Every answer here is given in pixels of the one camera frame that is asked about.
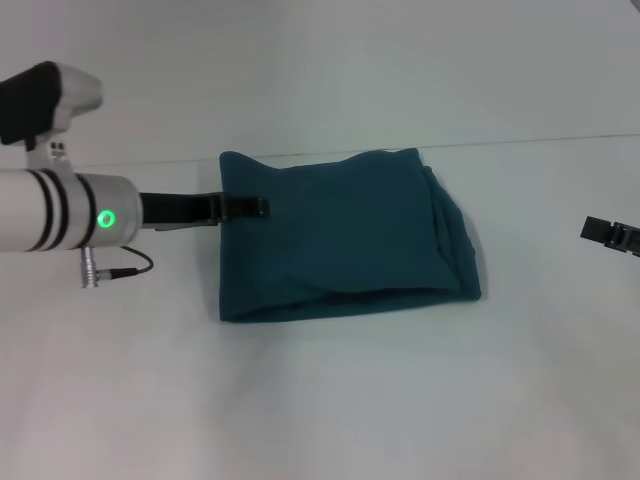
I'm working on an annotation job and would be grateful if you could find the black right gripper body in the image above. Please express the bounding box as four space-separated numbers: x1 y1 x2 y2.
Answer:
603 222 640 260

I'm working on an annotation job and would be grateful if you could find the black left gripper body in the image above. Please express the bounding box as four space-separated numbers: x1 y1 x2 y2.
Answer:
138 191 225 230

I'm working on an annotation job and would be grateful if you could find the teal t-shirt with FREE print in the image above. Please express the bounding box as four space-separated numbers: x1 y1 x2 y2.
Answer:
218 147 483 324

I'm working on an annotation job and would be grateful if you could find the left wrist cable with plug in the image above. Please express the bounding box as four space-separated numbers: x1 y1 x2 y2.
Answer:
79 243 155 290

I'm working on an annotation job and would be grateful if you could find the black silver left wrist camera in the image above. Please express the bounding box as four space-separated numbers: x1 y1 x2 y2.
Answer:
0 60 105 150

